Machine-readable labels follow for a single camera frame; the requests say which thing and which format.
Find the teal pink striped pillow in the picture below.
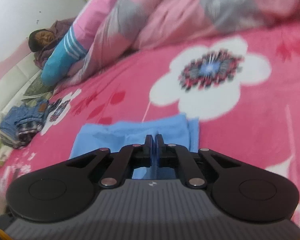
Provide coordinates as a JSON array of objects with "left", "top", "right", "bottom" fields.
[{"left": 41, "top": 0, "right": 117, "bottom": 86}]

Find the green patterned pillow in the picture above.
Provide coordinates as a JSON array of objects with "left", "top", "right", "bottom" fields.
[{"left": 23, "top": 74, "right": 55, "bottom": 100}]

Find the light blue t-shirt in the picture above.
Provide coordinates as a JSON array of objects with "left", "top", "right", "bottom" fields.
[{"left": 69, "top": 113, "right": 200, "bottom": 180}]

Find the white pink bed headboard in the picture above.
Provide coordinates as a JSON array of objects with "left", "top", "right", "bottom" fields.
[{"left": 0, "top": 40, "right": 40, "bottom": 113}]

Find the pink grey quilt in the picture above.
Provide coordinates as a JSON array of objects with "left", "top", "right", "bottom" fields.
[{"left": 72, "top": 0, "right": 300, "bottom": 86}]

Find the person in maroon jacket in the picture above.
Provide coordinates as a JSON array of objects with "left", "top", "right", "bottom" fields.
[{"left": 28, "top": 18, "right": 75, "bottom": 69}]

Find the pile of jeans and plaid clothes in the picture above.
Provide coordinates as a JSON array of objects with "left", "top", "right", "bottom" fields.
[{"left": 0, "top": 99, "right": 49, "bottom": 149}]

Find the pink floral bed blanket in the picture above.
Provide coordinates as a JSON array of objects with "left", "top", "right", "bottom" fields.
[{"left": 0, "top": 22, "right": 300, "bottom": 226}]

